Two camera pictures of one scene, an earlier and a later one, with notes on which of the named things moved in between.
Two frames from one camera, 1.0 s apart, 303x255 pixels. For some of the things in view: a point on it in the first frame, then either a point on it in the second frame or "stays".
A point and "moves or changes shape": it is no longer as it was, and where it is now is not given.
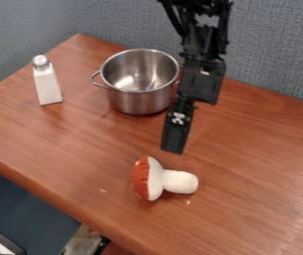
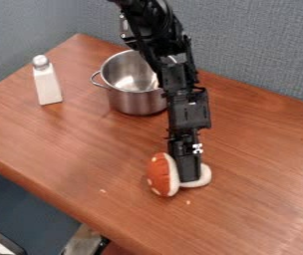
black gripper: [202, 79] -> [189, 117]
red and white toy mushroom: [151, 179] moves or changes shape
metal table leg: [87, 242] stays
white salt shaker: [48, 93] stays
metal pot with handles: [142, 78] stays
